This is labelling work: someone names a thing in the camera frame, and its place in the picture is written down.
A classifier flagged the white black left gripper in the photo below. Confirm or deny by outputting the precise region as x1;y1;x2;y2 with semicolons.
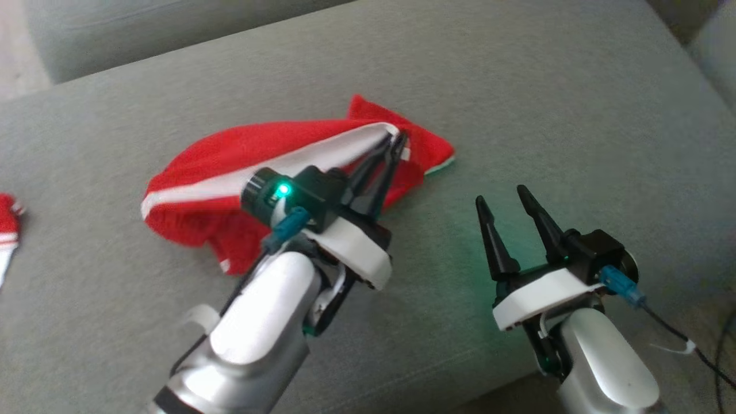
306;134;409;291

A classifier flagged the grey fabric sofa cushion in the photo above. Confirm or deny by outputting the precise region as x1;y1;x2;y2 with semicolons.
687;0;736;110
23;0;357;84

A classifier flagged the thin black cable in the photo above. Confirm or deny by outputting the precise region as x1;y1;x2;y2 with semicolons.
715;308;736;414

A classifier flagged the red garment with white trim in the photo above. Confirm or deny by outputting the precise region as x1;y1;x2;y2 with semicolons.
141;95;456;275

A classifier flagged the white cable tie strip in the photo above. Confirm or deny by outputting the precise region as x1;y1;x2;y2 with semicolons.
184;304;221;335
650;339;697;355

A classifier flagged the grey fabric sofa seat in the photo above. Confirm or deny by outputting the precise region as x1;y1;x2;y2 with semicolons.
0;0;736;414

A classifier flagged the small red white garment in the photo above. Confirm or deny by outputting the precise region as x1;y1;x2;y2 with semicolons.
0;193;26;288

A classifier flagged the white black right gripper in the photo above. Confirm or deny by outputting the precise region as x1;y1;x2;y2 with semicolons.
475;184;604;332

